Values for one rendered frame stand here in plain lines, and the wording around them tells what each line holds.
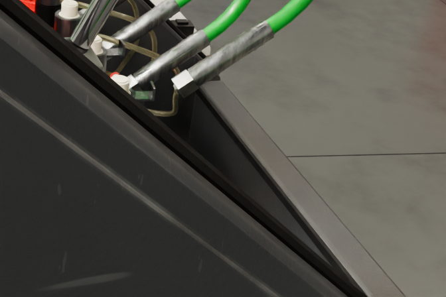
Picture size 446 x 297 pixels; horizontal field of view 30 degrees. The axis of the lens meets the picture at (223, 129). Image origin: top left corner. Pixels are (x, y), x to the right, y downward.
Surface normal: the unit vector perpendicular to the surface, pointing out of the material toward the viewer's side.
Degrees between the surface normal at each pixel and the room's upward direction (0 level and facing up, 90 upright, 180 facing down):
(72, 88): 74
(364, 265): 0
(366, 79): 0
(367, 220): 0
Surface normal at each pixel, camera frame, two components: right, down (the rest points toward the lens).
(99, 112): 0.65, 0.21
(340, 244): 0.15, -0.85
